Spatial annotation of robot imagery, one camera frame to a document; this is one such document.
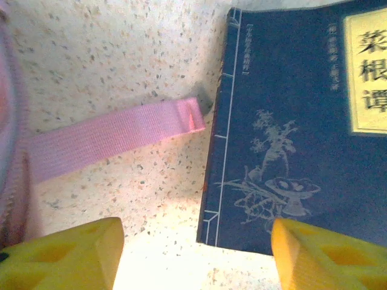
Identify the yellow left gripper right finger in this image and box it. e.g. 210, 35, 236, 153
270, 217, 387, 290

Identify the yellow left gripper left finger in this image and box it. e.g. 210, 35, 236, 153
0, 216, 125, 290

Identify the pink student backpack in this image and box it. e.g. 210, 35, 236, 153
0, 8, 206, 251

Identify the dark blue book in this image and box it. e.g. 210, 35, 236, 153
196, 0, 387, 256

